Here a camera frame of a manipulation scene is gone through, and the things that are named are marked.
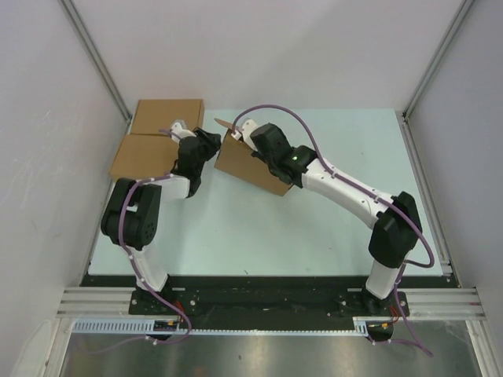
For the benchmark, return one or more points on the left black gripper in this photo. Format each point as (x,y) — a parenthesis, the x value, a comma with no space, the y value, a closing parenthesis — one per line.
(211,142)

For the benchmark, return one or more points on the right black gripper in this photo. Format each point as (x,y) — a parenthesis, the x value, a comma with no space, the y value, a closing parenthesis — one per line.
(255,154)

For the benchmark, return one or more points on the cardboard box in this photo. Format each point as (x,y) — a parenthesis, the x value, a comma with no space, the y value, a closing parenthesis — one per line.
(235,158)
(153,115)
(143,156)

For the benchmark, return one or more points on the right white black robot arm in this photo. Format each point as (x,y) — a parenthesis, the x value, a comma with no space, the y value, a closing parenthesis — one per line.
(393,220)

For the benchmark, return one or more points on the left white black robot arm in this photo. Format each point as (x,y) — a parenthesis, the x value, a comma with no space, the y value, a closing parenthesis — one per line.
(132,213)

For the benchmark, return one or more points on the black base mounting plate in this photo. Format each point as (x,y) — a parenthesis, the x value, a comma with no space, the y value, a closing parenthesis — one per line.
(343,294)

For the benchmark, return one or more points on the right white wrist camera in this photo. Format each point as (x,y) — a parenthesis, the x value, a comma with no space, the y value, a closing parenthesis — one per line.
(244,133)

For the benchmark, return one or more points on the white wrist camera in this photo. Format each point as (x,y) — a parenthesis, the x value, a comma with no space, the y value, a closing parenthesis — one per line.
(179,131)
(244,133)

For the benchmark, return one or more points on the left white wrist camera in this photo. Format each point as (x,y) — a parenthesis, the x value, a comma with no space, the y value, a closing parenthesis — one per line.
(179,131)

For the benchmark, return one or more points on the left aluminium frame post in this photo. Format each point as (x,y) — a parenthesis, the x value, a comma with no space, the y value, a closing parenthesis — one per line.
(90,47)

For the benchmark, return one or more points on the aluminium frame post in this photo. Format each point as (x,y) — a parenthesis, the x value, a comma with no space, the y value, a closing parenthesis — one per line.
(454,28)
(90,47)

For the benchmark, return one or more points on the white slotted cable duct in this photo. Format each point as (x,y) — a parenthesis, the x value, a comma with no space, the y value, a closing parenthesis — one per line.
(332,326)

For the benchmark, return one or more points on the right aluminium frame post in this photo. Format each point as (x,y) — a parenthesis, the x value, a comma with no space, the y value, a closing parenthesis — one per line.
(454,28)

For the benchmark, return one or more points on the aluminium front rail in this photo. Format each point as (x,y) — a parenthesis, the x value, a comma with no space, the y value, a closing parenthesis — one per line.
(417,303)

